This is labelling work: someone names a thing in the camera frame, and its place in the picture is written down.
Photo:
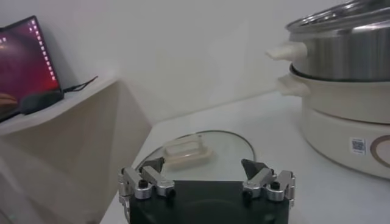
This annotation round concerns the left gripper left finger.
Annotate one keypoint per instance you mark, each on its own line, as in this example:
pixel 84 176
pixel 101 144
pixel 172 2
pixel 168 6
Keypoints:
pixel 155 179

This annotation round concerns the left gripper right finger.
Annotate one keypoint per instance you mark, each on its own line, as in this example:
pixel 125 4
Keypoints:
pixel 259 179

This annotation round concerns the perforated steel steamer basket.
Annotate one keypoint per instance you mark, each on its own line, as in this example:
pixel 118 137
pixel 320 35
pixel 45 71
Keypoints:
pixel 341 54

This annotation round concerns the person's bare hand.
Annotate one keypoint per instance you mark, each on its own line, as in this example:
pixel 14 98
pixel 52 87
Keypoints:
pixel 6 102

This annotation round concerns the round glass pot lid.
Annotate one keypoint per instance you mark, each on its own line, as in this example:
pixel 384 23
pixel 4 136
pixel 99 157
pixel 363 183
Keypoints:
pixel 231 152

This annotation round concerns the white side table with mouse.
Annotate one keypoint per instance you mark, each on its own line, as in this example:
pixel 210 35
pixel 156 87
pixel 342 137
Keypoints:
pixel 76 152

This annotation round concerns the cream electric cooking pot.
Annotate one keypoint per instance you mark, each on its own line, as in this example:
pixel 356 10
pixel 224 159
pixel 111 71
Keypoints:
pixel 335 131

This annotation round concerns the laptop with red screen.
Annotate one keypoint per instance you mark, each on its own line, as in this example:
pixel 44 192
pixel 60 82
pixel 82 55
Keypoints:
pixel 24 67

